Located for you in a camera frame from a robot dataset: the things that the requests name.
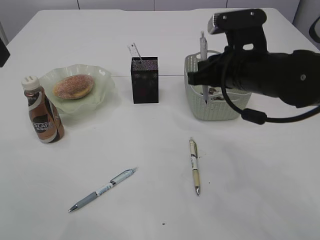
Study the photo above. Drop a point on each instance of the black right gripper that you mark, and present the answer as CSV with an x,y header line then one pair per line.
x,y
209,72

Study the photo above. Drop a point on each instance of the paper with pink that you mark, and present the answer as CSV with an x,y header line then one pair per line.
x,y
215,94

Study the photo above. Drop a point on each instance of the grey grip ballpoint pen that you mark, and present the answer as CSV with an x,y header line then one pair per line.
x,y
203,57

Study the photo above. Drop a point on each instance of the cream grip ballpoint pen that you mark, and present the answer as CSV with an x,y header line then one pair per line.
x,y
194,165

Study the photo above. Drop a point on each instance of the clear plastic ruler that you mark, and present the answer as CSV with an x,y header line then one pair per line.
x,y
134,51

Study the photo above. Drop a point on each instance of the blue grey ballpoint pen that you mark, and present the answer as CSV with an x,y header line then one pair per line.
x,y
95,194

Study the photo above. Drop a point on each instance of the sugared bread bun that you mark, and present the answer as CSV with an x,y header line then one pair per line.
x,y
74,87

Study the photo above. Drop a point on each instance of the brown Nescafe coffee bottle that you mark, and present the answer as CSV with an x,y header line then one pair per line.
x,y
43,114

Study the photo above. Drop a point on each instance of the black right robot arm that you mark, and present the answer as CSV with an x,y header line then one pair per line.
x,y
294,78

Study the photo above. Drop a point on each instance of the pale green plastic basket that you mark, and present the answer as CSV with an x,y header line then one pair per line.
x,y
217,110

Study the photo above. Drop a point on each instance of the black mesh pen holder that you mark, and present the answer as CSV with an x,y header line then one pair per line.
x,y
145,80

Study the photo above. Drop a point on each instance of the pale green wavy plate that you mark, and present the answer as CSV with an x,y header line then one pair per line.
x,y
103,86

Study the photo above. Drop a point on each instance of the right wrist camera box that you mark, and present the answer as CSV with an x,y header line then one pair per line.
x,y
241,27

